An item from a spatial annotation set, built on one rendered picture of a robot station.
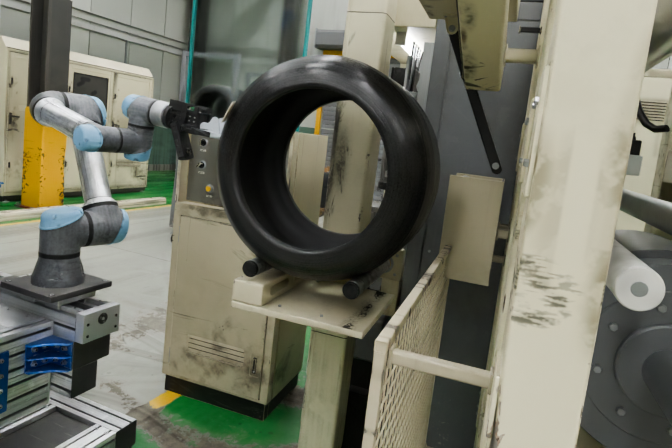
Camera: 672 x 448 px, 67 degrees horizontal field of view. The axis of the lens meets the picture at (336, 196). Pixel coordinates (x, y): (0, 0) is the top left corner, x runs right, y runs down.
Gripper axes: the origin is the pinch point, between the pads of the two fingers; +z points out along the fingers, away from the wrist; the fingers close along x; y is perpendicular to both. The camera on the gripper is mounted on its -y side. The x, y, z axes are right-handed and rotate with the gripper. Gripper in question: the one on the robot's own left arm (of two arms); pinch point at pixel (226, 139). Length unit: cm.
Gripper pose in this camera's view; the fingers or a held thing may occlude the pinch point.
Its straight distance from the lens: 147.5
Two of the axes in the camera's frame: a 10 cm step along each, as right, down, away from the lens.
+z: 9.2, 2.7, -3.0
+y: 2.3, -9.6, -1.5
